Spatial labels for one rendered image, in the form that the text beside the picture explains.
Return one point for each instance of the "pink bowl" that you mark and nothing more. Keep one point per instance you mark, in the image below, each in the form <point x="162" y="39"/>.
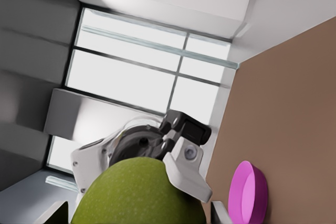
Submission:
<point x="248" y="195"/>

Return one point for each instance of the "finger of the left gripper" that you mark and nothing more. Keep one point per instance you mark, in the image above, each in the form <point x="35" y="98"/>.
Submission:
<point x="187" y="171"/>
<point x="89" y="163"/>

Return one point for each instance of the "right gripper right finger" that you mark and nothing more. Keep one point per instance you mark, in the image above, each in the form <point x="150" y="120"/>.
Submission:
<point x="220" y="213"/>

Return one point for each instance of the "large window with dark frame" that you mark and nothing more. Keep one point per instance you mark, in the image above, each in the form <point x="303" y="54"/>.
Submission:
<point x="136" y="82"/>

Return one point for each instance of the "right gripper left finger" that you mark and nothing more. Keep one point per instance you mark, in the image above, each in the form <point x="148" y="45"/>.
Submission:
<point x="53" y="213"/>

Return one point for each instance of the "green apple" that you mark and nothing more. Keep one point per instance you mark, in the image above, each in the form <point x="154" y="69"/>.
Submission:
<point x="136" y="195"/>

